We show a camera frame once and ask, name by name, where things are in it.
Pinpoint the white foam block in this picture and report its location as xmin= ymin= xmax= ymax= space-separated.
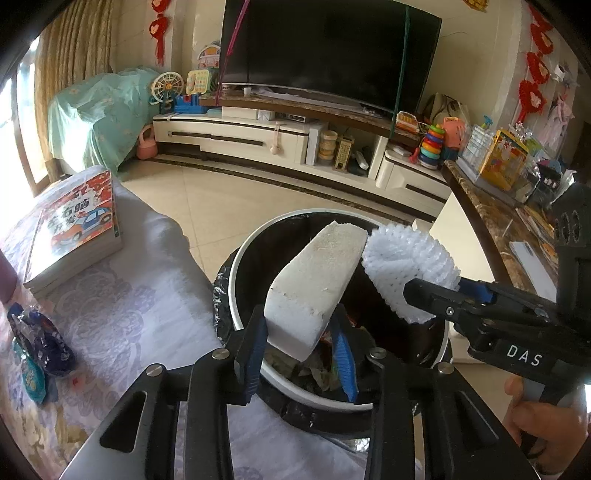
xmin=263 ymin=222 xmax=368 ymax=362

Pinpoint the teal small snack packet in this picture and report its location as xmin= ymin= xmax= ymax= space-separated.
xmin=12 ymin=339 xmax=58 ymax=405

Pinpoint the blue plastic bag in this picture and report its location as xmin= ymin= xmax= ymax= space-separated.
xmin=7 ymin=303 xmax=76 ymax=377

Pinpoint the white trash bin black liner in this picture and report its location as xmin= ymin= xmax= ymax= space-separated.
xmin=213 ymin=209 xmax=452 ymax=439

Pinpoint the person's right hand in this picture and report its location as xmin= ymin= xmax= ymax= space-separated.
xmin=503 ymin=376 xmax=589 ymax=479

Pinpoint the floral tablecloth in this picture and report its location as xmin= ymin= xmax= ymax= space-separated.
xmin=1 ymin=166 xmax=366 ymax=479

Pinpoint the yellow toy box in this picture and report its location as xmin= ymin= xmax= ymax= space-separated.
xmin=479 ymin=129 xmax=528 ymax=192

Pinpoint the stack of children's books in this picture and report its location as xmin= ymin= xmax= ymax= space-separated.
xmin=23 ymin=170 xmax=122 ymax=296

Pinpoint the right red heart decoration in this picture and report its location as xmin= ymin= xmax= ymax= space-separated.
xmin=516 ymin=3 xmax=554 ymax=124

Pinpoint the pink toy kettlebell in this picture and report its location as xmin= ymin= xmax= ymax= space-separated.
xmin=135 ymin=124 xmax=158 ymax=160

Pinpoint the white TV cabinet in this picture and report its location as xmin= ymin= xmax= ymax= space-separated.
xmin=152 ymin=91 xmax=451 ymax=221

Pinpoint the teal covered armchair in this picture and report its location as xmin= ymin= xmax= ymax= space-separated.
xmin=48 ymin=67 xmax=158 ymax=173

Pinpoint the toy ferris wheel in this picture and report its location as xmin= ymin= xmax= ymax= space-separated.
xmin=150 ymin=71 xmax=184 ymax=113

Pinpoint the toy telephone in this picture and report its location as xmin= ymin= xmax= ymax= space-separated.
xmin=185 ymin=69 xmax=211 ymax=95

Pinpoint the black flat television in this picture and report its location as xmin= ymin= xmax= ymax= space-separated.
xmin=221 ymin=0 xmax=442 ymax=113

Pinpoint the red heart hanging decoration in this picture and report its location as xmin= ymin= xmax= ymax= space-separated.
xmin=148 ymin=0 xmax=171 ymax=66

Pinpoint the right beige curtain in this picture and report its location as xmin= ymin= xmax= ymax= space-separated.
xmin=34 ymin=0 xmax=116 ymax=116

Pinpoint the rainbow stacking ring toy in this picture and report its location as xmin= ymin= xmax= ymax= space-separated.
xmin=418 ymin=125 xmax=445 ymax=170

